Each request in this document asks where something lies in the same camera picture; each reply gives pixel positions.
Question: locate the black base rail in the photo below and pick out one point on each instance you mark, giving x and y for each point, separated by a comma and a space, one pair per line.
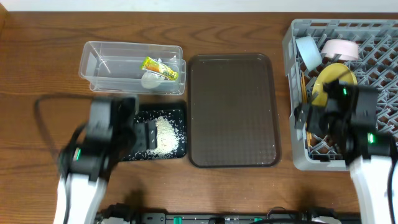
275, 216

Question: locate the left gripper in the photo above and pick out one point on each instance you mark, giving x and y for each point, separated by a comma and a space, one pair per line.
140, 137

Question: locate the light blue bowl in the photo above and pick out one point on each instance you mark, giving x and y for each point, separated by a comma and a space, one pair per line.
309, 52

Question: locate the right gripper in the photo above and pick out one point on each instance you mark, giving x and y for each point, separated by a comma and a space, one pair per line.
318, 112

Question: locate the wooden chopstick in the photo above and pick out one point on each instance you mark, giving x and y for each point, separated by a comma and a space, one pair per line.
309, 139
304, 90

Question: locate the grey dishwasher rack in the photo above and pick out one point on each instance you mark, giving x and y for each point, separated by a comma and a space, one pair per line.
376, 67

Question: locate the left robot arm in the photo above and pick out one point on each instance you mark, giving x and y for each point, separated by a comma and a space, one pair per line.
94, 150

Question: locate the brown serving tray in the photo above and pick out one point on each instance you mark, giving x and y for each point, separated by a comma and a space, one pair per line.
233, 120

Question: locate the yellow plate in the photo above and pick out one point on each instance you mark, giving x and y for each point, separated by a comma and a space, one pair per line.
327, 75

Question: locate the pile of rice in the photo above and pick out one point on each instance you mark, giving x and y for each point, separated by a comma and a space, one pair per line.
166, 137

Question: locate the clear plastic bin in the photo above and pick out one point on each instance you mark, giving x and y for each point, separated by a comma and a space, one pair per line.
114, 67

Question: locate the green snack wrapper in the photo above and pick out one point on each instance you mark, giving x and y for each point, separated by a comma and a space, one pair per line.
159, 68

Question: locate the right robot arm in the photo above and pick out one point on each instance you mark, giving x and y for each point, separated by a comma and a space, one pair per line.
371, 158

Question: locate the pink bowl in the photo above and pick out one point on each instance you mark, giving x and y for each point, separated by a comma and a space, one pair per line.
347, 50

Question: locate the black tray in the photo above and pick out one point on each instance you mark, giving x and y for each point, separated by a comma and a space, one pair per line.
177, 118

